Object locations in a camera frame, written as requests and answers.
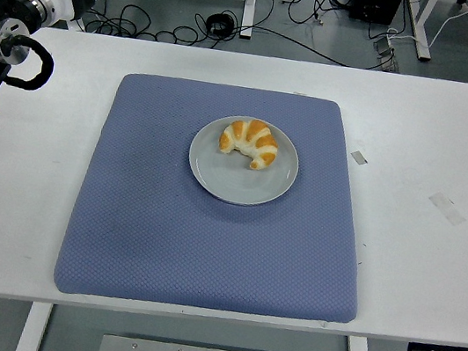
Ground black computer case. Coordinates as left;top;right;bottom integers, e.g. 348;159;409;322
347;0;406;27

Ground looped black floor cable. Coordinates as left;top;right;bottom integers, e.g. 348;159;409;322
284;0;353;30

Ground coiled black cable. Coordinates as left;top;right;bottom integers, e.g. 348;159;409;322
202;9;239;41

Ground grey round plate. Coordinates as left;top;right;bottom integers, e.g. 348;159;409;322
180;108;306;215

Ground croissant bread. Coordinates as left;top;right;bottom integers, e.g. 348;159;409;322
216;113;282;174

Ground grey foot pedal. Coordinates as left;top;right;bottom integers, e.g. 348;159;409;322
368;33;405;74

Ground white floor cable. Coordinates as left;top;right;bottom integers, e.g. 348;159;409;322
428;0;468;53

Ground small grey tape piece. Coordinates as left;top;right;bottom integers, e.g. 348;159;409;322
348;149;370;166

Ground tangled black floor cables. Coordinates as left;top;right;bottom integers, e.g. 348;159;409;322
80;0;208;51

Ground large clear tape piece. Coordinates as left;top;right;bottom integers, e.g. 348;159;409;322
424;188;468;228

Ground blue quilted mat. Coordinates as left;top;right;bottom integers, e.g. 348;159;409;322
49;61;391;341

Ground long black floor cable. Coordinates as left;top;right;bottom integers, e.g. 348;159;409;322
231;22;355;69

